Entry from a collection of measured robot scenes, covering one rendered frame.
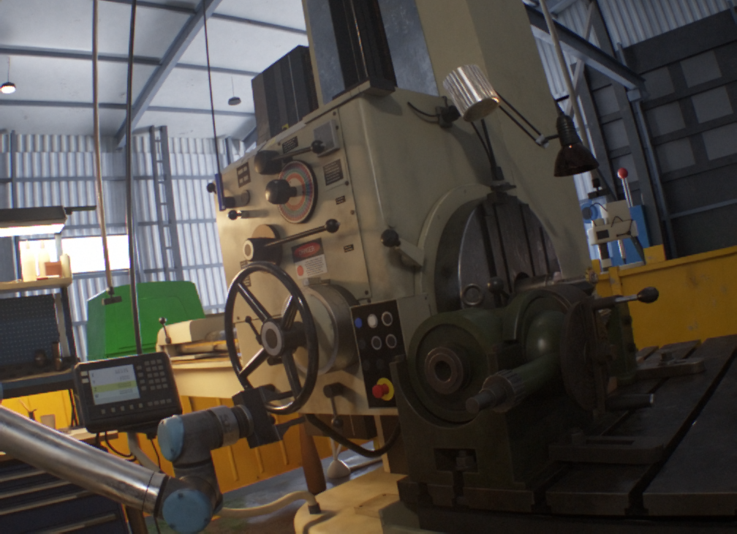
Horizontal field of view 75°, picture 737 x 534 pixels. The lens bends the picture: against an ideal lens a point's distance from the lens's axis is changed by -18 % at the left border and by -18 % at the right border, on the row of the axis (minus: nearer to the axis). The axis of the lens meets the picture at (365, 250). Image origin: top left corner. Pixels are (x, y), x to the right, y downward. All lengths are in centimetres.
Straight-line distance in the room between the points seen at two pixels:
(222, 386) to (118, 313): 270
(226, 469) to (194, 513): 322
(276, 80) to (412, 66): 89
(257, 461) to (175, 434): 326
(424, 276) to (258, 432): 54
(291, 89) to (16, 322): 185
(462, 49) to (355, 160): 81
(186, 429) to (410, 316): 53
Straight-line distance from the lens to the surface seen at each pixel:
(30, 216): 297
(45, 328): 313
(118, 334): 524
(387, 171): 144
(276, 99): 289
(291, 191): 159
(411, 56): 225
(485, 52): 208
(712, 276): 349
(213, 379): 278
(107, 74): 1386
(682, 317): 356
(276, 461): 452
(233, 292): 149
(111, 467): 112
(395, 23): 234
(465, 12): 214
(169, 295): 554
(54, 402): 380
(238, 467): 434
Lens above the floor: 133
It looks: 5 degrees up
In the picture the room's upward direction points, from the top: 10 degrees counter-clockwise
